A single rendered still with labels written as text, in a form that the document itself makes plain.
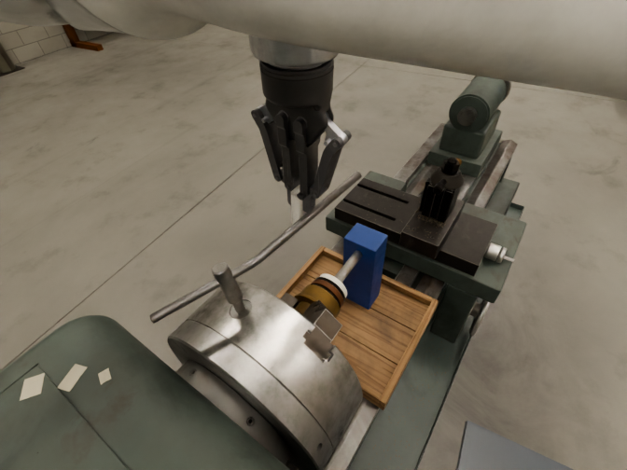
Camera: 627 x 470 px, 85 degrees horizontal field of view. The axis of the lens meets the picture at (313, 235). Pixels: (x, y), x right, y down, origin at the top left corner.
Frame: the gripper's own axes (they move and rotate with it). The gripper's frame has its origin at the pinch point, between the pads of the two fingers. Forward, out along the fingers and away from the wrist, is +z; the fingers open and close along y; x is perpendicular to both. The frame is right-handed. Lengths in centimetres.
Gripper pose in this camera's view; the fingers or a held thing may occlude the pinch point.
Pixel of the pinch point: (301, 206)
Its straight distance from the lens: 49.2
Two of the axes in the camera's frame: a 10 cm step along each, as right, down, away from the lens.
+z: 0.0, 6.9, 7.3
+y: -8.2, -4.1, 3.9
